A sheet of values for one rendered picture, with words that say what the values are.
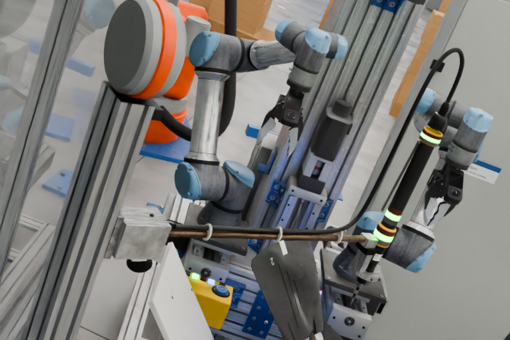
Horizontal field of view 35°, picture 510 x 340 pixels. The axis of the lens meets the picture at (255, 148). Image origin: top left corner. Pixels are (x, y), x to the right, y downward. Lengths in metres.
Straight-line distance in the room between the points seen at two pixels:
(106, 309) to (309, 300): 2.23
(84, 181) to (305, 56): 1.00
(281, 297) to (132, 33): 0.81
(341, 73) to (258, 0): 7.19
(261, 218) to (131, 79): 1.70
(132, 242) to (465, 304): 2.82
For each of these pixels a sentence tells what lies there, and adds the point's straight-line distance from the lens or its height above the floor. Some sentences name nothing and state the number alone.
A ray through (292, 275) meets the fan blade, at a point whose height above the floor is 1.39.
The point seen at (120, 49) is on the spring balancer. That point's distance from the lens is 1.26.
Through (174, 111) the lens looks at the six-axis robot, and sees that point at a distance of 5.87.
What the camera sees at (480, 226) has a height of 1.03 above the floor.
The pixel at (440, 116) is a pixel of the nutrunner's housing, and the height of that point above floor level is 1.85.
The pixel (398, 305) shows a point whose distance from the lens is 4.01.
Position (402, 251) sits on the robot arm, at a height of 1.21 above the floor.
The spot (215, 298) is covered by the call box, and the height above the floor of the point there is 1.07.
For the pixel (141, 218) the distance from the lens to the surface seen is 1.41.
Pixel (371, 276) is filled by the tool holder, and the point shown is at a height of 1.46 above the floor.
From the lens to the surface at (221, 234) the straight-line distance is 1.53.
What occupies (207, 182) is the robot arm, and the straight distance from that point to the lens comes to 2.53.
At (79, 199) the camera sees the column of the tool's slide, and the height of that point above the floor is 1.61.
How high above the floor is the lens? 2.22
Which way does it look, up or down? 20 degrees down
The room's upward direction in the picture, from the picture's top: 22 degrees clockwise
